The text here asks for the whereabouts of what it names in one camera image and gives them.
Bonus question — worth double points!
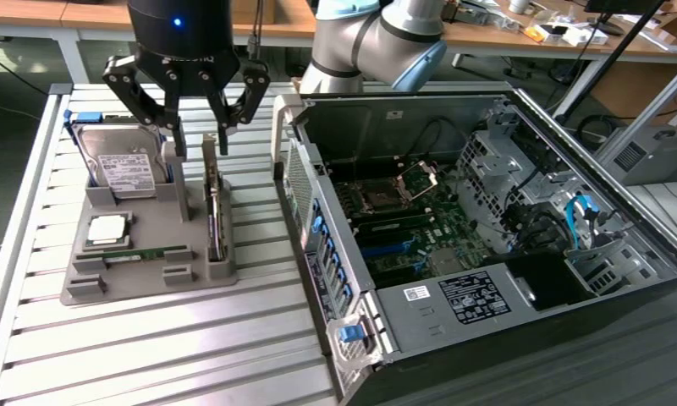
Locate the blue data wire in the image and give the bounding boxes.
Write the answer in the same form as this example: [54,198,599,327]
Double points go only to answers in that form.
[563,192,603,250]

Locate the metal socket cover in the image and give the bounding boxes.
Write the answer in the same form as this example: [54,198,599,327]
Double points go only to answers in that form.
[398,159,443,203]

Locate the grey chipset heatsink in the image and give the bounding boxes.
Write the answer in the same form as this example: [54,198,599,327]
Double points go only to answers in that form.
[428,248,470,276]

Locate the grey parts rack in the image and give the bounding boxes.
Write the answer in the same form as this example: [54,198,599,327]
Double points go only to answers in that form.
[60,140,242,306]

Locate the black wire bundle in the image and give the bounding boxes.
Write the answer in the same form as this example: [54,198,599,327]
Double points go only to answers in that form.
[499,200,571,255]

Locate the open grey PC case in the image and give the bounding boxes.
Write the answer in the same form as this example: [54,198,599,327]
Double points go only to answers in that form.
[270,82,677,406]

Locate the metal drive cage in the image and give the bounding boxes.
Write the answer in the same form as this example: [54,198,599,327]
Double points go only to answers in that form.
[456,105,578,204]

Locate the black tripod pole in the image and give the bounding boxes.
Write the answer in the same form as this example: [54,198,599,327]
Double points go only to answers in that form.
[553,0,671,123]

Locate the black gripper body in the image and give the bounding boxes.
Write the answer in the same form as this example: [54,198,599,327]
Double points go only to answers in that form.
[127,0,244,97]

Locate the green motherboard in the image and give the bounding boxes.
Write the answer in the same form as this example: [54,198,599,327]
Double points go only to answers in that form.
[330,158,498,288]

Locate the hard disk in blue caddy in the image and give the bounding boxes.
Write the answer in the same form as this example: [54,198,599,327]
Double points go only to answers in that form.
[63,108,174,200]

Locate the blue case latch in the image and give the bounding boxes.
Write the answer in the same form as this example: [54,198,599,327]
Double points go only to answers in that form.
[338,324,366,344]

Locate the black monitor with stand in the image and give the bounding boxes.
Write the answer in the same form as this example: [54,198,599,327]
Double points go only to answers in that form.
[585,0,666,37]

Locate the black RAM stick in slot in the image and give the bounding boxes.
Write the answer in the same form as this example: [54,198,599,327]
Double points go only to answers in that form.
[352,213,436,236]

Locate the CPU socket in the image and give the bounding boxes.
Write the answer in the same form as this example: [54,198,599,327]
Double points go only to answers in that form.
[356,177,419,212]

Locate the metal disk bay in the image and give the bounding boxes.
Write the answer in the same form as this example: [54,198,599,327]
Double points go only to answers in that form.
[563,236,677,299]

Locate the grey metal device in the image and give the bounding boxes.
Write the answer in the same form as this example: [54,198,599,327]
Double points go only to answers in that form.
[448,0,508,25]

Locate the green RAM stick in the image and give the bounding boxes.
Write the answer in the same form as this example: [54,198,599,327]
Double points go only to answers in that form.
[102,246,188,261]

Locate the white small box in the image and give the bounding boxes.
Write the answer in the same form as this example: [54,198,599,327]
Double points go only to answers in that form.
[562,27,611,47]

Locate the grey power supply unit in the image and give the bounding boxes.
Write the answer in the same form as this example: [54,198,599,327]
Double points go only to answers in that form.
[375,261,538,354]

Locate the silver CPU chip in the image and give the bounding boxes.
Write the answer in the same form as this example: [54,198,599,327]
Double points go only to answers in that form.
[86,215,132,247]

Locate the aluminium profile frame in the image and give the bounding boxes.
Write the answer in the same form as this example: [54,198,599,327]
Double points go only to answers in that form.
[550,70,677,140]

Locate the black graphics card metal bracket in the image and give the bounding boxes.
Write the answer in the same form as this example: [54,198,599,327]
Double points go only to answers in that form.
[202,133,231,261]

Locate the wooden desk white legs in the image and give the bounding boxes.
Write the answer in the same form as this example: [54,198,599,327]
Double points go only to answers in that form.
[0,0,677,85]

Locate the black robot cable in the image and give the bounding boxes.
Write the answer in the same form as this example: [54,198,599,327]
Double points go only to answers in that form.
[247,0,264,60]

